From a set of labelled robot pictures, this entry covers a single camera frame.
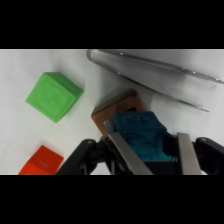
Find blue cube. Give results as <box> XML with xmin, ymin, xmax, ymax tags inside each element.
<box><xmin>112</xmin><ymin>110</ymin><xmax>177</xmax><ymax>163</ymax></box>

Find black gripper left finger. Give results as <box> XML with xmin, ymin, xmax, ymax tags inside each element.
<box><xmin>55</xmin><ymin>131</ymin><xmax>153</xmax><ymax>176</ymax></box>

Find red cube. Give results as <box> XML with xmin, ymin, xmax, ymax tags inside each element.
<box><xmin>17</xmin><ymin>144</ymin><xmax>65</xmax><ymax>176</ymax></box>

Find wooden block with blue circle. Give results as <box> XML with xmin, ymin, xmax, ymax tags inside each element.
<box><xmin>90</xmin><ymin>88</ymin><xmax>150</xmax><ymax>138</ymax></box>

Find metal tongs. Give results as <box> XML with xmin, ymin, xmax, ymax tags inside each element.
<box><xmin>86</xmin><ymin>49</ymin><xmax>224</xmax><ymax>113</ymax></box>

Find green cube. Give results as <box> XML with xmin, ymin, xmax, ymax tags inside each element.
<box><xmin>25</xmin><ymin>71</ymin><xmax>85</xmax><ymax>124</ymax></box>

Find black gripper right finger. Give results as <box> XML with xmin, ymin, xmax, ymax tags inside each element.
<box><xmin>176</xmin><ymin>132</ymin><xmax>224</xmax><ymax>176</ymax></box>

